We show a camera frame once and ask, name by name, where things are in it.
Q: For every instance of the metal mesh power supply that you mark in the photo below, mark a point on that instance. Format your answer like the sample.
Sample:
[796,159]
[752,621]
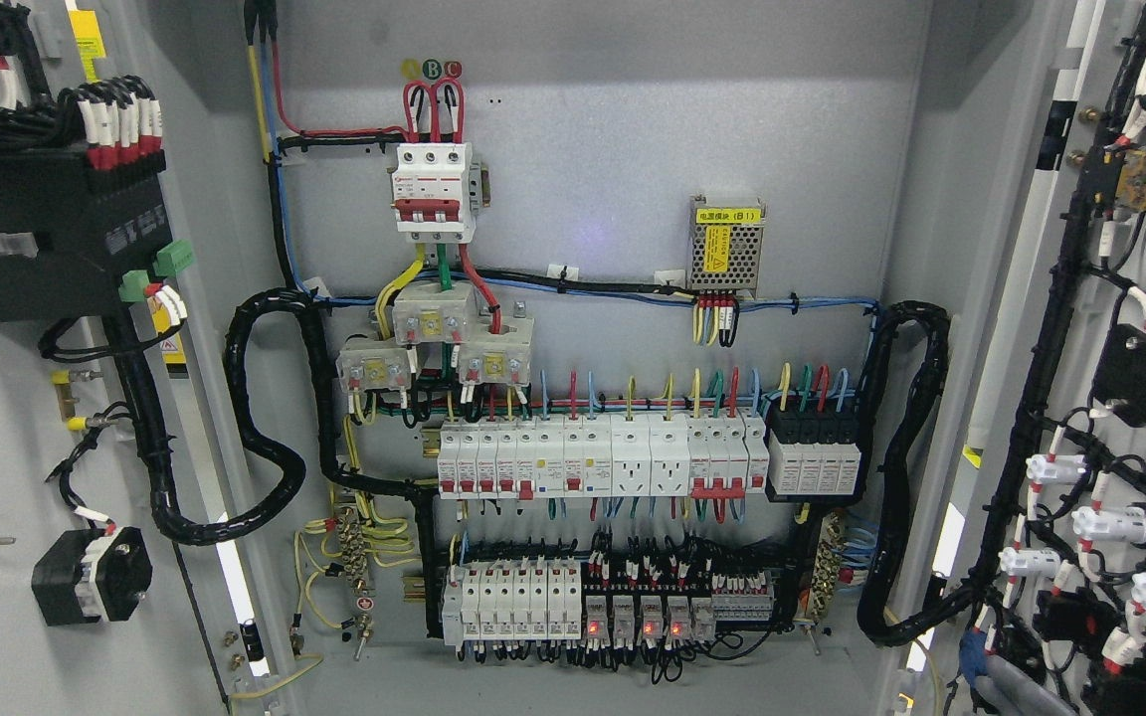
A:
[726,234]

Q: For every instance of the white circuit breaker row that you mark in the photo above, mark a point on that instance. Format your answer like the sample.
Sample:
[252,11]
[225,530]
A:
[609,455]

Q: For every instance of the grey cabinet door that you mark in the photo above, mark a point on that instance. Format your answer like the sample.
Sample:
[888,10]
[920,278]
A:
[1048,553]
[170,659]

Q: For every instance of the black surge protector block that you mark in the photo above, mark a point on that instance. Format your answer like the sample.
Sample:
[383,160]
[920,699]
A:
[813,456]

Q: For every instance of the red white main breaker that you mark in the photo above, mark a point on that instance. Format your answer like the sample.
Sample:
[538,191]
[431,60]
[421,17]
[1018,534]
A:
[434,192]

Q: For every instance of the yellow terminal post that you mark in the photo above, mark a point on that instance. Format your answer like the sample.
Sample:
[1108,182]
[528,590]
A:
[80,417]

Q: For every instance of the brass ground terminal bar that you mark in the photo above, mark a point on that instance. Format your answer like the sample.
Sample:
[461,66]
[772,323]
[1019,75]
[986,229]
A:
[352,554]

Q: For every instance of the black relay terminal row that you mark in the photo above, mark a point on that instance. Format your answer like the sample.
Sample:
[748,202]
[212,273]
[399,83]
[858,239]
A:
[663,604]

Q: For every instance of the grey current transformer block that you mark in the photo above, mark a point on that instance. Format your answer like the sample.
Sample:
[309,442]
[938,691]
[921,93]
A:
[424,313]
[503,358]
[367,364]

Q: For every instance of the black digital power meter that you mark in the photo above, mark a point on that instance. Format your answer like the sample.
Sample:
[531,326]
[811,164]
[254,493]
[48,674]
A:
[101,235]

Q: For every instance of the black white rotary switch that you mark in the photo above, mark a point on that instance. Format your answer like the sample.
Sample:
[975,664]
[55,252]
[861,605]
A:
[88,576]

